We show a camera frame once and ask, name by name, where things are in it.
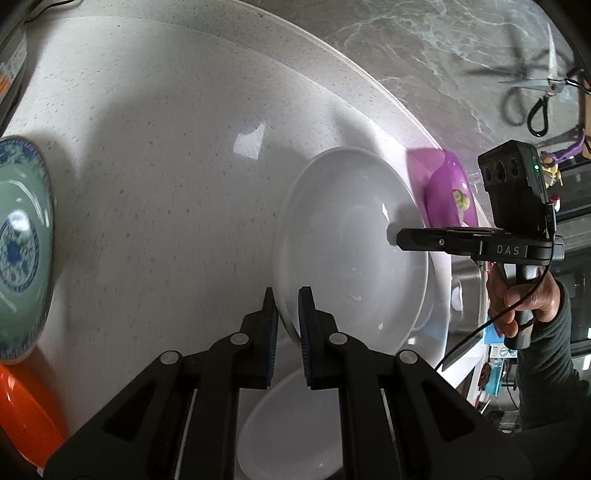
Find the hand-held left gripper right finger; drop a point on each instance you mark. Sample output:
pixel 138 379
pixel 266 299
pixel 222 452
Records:
pixel 307 332

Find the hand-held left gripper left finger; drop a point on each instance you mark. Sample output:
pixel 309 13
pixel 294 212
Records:
pixel 270 332

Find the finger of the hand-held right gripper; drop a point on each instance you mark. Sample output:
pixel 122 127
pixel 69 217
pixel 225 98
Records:
pixel 425 240

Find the white oval plate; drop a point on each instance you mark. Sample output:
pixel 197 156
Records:
pixel 438 295

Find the medium white deep plate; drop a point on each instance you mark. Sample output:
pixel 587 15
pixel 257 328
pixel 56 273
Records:
pixel 351 240

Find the small white bowl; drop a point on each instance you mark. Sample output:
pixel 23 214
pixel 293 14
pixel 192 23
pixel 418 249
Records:
pixel 286 434

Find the orange plastic bowl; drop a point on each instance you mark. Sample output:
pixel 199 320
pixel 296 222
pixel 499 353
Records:
pixel 23 415

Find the blue patterned porcelain bowl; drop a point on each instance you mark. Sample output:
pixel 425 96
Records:
pixel 23 240

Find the person's right forearm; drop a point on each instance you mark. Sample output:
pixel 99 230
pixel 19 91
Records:
pixel 549 378

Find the person's right hand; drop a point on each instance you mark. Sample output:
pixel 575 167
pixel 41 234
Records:
pixel 508 295

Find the purple plastic bowl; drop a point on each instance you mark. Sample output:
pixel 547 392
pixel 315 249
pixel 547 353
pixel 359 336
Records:
pixel 445 184

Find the stainless steel sink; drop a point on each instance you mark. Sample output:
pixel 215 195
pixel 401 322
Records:
pixel 471 286

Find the purple plastic utensil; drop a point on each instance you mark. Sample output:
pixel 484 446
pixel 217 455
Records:
pixel 572 147

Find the blue packet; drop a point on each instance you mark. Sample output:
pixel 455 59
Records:
pixel 496 369

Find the stainless steel rice cooker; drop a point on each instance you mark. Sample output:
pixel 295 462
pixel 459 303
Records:
pixel 9 60

